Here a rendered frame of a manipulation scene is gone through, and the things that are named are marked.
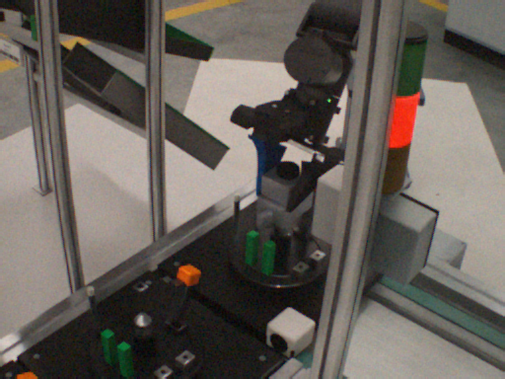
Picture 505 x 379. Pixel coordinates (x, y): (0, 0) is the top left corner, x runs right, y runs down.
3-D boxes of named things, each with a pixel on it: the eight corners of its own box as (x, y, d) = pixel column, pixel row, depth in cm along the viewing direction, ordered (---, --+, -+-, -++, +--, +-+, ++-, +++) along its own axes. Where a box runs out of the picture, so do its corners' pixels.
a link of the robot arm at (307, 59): (317, 4, 90) (293, -16, 79) (376, 17, 88) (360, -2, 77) (298, 85, 92) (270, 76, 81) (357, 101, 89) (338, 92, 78)
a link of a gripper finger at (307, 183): (319, 162, 92) (296, 157, 87) (341, 173, 90) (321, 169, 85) (298, 211, 93) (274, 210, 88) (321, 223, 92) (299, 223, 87)
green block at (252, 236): (251, 259, 98) (252, 229, 95) (257, 263, 97) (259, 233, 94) (245, 263, 97) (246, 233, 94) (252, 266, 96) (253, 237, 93)
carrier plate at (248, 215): (265, 201, 115) (266, 190, 114) (392, 268, 103) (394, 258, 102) (157, 274, 100) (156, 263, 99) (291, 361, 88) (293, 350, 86)
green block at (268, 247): (266, 267, 96) (268, 239, 93) (273, 271, 96) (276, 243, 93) (260, 271, 95) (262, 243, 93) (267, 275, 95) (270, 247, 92)
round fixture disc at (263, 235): (271, 219, 108) (272, 208, 107) (347, 261, 101) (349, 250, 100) (207, 264, 99) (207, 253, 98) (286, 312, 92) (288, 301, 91)
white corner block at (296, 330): (286, 326, 93) (288, 304, 90) (313, 342, 91) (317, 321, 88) (262, 344, 90) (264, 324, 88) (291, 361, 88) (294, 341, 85)
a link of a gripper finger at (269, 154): (270, 138, 96) (246, 133, 91) (292, 149, 94) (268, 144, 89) (251, 187, 98) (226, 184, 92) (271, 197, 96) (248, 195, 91)
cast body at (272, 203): (286, 193, 98) (289, 150, 94) (312, 207, 96) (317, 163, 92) (246, 221, 93) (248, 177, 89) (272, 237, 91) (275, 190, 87)
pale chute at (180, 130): (168, 136, 123) (183, 115, 123) (214, 171, 115) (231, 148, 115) (59, 65, 101) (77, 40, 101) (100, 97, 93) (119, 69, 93)
